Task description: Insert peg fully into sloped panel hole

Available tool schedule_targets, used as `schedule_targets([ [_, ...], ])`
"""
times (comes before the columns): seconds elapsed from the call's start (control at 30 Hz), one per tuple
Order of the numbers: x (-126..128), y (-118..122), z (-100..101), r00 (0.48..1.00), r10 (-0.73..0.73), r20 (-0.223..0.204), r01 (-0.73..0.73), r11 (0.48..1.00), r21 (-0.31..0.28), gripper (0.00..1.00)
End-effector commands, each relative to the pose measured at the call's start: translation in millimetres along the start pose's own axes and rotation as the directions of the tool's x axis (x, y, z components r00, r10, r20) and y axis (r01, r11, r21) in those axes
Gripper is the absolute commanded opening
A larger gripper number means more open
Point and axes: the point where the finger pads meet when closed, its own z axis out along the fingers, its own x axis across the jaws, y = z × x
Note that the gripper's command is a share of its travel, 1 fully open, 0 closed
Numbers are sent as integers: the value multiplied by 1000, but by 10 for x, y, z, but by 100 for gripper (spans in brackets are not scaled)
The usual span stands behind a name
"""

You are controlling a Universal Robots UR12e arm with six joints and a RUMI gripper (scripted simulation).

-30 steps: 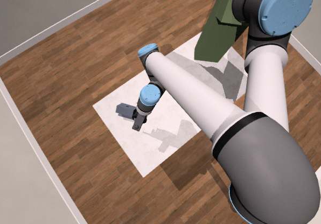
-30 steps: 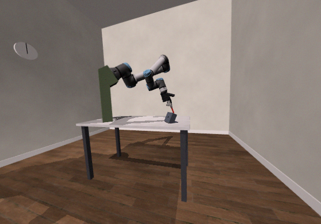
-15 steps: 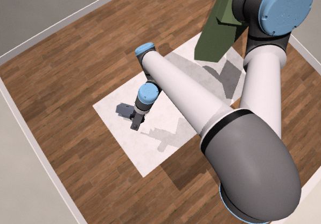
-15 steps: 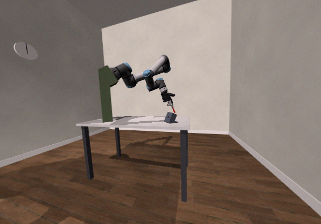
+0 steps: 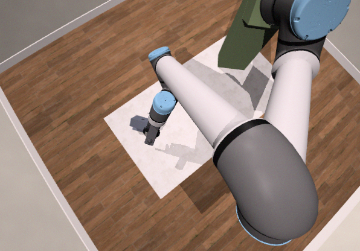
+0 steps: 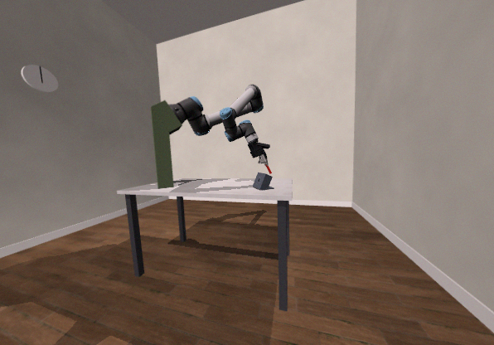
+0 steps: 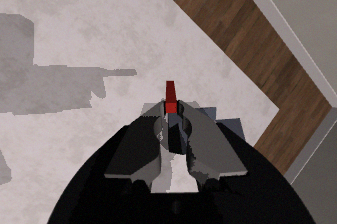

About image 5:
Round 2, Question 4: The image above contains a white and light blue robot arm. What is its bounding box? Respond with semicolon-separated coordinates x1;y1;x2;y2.
144;0;351;246

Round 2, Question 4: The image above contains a dark grey sloped panel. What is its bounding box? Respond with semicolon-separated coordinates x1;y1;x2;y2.
129;115;148;132

